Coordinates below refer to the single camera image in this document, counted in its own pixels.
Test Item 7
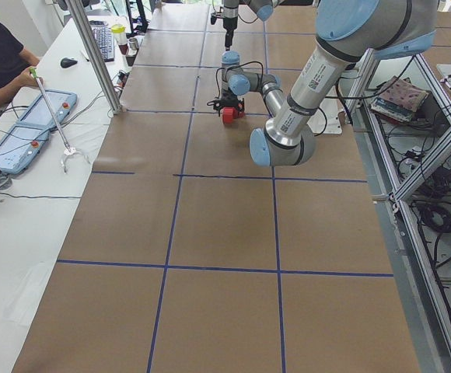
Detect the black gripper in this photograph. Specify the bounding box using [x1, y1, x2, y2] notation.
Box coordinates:
[222, 17, 236, 51]
[222, 89, 245, 113]

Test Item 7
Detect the red block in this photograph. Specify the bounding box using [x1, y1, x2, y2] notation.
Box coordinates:
[222, 107, 245, 127]

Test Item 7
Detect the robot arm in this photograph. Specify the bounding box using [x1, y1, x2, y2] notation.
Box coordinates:
[222, 1, 438, 166]
[218, 0, 282, 51]

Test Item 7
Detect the steel cup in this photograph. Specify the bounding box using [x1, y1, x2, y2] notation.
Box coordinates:
[128, 37, 139, 55]

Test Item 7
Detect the yellow lid cup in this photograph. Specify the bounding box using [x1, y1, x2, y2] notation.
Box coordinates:
[110, 23, 128, 47]

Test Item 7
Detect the black keyboard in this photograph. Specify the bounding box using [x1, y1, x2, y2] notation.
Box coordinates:
[89, 20, 115, 62]

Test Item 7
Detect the stack of books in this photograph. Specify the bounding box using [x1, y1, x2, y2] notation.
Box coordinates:
[370, 75, 429, 123]

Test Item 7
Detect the brown paper table cover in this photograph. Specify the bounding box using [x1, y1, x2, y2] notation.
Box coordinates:
[13, 4, 419, 372]

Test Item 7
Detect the black computer mouse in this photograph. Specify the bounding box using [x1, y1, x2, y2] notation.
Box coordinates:
[60, 58, 78, 68]

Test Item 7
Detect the reacher grabber stick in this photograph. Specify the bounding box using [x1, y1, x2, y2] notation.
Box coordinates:
[29, 67, 90, 173]

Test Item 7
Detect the upper teach pendant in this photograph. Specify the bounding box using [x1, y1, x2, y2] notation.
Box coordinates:
[17, 89, 78, 130]

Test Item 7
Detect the teach pendant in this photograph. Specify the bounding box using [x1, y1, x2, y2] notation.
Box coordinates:
[17, 89, 78, 130]
[0, 125, 50, 175]

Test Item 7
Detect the lower teach pendant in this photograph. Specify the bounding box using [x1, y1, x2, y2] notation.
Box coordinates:
[0, 125, 50, 175]

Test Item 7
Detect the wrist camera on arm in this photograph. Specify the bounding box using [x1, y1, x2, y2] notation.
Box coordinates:
[207, 98, 229, 113]

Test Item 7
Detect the white post base plate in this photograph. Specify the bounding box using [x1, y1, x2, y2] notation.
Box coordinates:
[308, 99, 342, 134]

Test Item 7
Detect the aluminium frame post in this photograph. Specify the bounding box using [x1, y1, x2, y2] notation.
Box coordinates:
[65, 0, 122, 114]

